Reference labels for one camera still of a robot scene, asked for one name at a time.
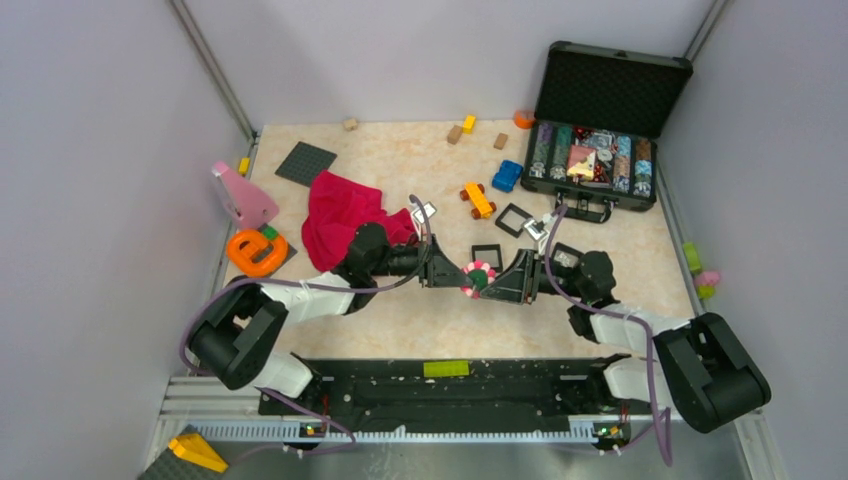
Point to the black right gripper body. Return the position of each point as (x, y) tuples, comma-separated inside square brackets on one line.
[(556, 280)]

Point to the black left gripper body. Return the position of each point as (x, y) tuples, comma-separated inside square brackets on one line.
[(412, 261)]

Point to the pink flower brooch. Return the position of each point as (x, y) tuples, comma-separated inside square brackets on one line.
[(481, 274)]

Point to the magenta garment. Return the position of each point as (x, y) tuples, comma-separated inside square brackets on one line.
[(337, 207)]

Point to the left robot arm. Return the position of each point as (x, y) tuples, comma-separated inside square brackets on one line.
[(233, 336)]

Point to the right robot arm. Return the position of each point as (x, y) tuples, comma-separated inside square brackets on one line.
[(695, 366)]

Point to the yellow toy car red wheels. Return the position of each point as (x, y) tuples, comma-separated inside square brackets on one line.
[(474, 194)]

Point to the green flat brick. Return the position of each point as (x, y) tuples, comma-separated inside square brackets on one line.
[(446, 369)]

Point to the blue toy car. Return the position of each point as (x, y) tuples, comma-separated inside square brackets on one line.
[(507, 176)]

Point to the playing card box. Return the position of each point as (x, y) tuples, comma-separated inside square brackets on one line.
[(581, 162)]

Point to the dark grey building baseplate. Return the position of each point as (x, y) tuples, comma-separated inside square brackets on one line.
[(304, 163)]

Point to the green pink toy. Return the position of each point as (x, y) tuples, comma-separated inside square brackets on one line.
[(705, 281)]

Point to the orange plastic toy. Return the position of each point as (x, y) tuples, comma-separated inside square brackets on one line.
[(256, 253)]

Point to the orange object behind case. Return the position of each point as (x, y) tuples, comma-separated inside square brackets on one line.
[(524, 119)]

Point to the pink plastic piece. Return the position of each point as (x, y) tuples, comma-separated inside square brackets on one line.
[(248, 205)]

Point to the black poker chip case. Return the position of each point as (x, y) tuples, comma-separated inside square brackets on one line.
[(615, 101)]

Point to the small yellow block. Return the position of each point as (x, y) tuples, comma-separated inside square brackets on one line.
[(244, 166)]

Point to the yellow wedge brick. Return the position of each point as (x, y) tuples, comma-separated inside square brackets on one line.
[(193, 448)]

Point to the black square frame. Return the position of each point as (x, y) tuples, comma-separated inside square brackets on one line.
[(490, 254), (565, 255), (512, 219)]

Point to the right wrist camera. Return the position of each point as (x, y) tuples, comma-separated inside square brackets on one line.
[(539, 230)]

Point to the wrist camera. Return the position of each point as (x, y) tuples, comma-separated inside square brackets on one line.
[(417, 214), (539, 230)]

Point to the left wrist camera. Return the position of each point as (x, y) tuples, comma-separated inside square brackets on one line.
[(417, 214)]

